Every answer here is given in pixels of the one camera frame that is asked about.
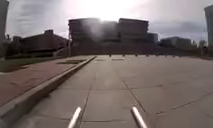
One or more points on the reddish brick path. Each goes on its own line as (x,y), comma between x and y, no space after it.
(24,78)

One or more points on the tall grey tower building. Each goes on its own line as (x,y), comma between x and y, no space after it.
(212,25)

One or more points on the grey concrete paved plaza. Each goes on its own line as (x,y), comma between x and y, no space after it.
(127,86)

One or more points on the large dark block building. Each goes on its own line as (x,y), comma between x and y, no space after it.
(110,35)

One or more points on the grey concrete kerb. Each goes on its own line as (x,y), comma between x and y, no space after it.
(37,91)

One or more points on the low dark building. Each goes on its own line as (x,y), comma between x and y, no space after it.
(40,42)

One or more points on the grass area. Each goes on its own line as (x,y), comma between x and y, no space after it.
(10,63)

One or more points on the robot's own part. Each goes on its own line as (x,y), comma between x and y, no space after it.
(139,117)
(74,117)

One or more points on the low long building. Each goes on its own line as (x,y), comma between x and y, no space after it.
(177,42)

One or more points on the tall grey windowed building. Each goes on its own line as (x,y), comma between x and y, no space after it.
(0,26)

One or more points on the row of bollards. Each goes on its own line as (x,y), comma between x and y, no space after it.
(140,55)

